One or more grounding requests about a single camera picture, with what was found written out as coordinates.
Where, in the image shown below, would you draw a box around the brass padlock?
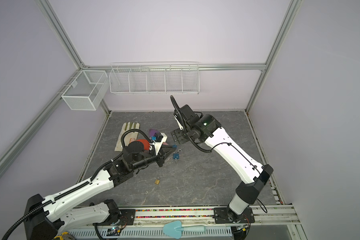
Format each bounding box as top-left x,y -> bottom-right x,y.
155,177 -> 161,185

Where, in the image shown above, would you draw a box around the white mesh box basket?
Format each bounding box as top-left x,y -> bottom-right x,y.
62,70 -> 110,111

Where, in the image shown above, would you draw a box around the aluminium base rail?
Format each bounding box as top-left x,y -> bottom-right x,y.
120,205 -> 300,227

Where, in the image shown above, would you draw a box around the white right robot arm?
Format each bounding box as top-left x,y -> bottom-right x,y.
170,96 -> 274,223

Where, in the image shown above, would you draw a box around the white wire shelf basket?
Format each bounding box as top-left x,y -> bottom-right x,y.
109,62 -> 200,94

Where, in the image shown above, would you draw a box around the purple garden trowel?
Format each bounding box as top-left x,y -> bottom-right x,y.
149,129 -> 169,146

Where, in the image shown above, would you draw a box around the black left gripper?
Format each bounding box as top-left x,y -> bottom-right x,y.
131,144 -> 175,171

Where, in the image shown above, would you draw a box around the red rubber glove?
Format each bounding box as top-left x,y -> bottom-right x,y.
130,138 -> 151,151

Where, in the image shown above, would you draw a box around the yellow black pliers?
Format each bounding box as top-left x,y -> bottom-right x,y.
53,232 -> 76,240

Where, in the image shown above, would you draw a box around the white slotted cable duct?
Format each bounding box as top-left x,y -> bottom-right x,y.
68,226 -> 233,240

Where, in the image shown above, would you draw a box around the cream and green work glove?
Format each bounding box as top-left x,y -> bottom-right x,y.
115,122 -> 140,152

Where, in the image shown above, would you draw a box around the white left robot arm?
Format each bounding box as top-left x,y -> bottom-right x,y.
3,129 -> 177,240

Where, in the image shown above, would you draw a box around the teal garden trowel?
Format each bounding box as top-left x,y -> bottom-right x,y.
163,221 -> 206,239

